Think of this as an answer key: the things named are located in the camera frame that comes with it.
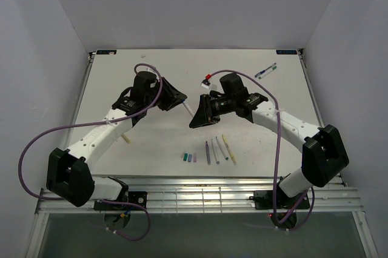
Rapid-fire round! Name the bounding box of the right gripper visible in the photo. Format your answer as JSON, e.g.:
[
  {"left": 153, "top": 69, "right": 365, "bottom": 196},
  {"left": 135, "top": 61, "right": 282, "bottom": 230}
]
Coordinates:
[{"left": 189, "top": 94, "right": 235, "bottom": 128}]

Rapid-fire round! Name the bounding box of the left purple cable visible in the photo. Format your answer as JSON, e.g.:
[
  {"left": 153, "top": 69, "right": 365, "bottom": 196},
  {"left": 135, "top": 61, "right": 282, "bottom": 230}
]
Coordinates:
[{"left": 18, "top": 63, "right": 164, "bottom": 242}]

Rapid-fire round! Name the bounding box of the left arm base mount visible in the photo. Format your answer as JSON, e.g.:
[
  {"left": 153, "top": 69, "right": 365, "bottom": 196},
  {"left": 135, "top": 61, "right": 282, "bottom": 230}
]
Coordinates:
[{"left": 93, "top": 191, "right": 148, "bottom": 212}]

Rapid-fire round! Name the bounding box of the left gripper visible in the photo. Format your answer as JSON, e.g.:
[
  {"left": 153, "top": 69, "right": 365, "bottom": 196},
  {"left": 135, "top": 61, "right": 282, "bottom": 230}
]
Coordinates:
[{"left": 145, "top": 76, "right": 187, "bottom": 111}]

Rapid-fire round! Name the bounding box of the yellow highlighter pen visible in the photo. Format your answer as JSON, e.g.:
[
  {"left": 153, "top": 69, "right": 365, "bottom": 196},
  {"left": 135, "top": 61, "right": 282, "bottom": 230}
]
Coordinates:
[{"left": 221, "top": 134, "right": 237, "bottom": 165}]

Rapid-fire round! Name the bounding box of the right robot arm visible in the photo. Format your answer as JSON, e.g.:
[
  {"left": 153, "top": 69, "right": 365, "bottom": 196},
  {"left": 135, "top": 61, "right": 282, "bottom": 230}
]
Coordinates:
[{"left": 189, "top": 70, "right": 349, "bottom": 208}]

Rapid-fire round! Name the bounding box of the purple cable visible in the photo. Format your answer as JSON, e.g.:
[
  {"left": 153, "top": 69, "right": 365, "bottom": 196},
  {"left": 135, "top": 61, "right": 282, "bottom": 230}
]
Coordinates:
[
  {"left": 18, "top": 63, "right": 164, "bottom": 242},
  {"left": 210, "top": 69, "right": 315, "bottom": 231}
]

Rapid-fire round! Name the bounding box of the green capped marker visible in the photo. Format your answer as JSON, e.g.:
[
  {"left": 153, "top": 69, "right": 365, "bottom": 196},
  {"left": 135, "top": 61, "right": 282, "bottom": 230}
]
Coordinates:
[{"left": 258, "top": 62, "right": 277, "bottom": 79}]

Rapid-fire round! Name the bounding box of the teal white marker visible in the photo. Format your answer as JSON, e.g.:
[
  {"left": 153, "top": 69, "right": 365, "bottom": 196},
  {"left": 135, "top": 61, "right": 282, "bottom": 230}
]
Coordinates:
[{"left": 216, "top": 137, "right": 229, "bottom": 160}]

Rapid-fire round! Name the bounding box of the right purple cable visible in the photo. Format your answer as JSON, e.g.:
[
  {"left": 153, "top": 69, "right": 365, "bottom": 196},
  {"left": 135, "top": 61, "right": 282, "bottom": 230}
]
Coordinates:
[{"left": 210, "top": 69, "right": 315, "bottom": 231}]

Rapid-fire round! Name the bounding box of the lavender capped white marker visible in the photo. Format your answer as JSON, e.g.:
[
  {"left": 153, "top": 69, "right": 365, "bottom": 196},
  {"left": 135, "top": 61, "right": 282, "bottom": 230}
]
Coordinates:
[{"left": 211, "top": 139, "right": 219, "bottom": 164}]

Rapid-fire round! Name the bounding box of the purple marker pen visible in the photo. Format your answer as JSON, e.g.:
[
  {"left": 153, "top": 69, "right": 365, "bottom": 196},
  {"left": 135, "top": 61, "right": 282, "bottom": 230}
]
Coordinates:
[{"left": 205, "top": 141, "right": 211, "bottom": 165}]

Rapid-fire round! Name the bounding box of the blue corner label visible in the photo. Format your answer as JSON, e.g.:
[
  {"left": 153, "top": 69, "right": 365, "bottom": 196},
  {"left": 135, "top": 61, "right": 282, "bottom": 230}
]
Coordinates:
[
  {"left": 276, "top": 50, "right": 298, "bottom": 55},
  {"left": 96, "top": 50, "right": 117, "bottom": 55}
]

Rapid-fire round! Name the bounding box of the right blue corner label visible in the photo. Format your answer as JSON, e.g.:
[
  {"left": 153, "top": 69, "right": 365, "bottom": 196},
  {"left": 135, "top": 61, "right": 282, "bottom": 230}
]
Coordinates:
[{"left": 276, "top": 50, "right": 298, "bottom": 55}]

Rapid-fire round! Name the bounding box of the left blue corner label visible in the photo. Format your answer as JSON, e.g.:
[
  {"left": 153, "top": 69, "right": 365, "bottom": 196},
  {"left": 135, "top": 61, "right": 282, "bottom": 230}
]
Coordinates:
[{"left": 96, "top": 50, "right": 117, "bottom": 55}]

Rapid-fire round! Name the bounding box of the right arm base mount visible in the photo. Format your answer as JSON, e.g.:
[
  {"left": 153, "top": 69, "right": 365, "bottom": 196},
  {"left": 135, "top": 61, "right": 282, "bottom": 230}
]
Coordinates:
[{"left": 249, "top": 190, "right": 313, "bottom": 210}]

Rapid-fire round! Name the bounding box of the aluminium frame rail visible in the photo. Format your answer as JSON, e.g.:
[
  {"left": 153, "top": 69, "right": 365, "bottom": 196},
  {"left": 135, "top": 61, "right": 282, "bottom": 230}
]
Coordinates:
[{"left": 35, "top": 176, "right": 364, "bottom": 215}]

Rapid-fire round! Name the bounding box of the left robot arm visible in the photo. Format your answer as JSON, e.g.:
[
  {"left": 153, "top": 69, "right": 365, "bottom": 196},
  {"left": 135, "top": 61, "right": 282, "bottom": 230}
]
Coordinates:
[{"left": 46, "top": 71, "right": 187, "bottom": 210}]

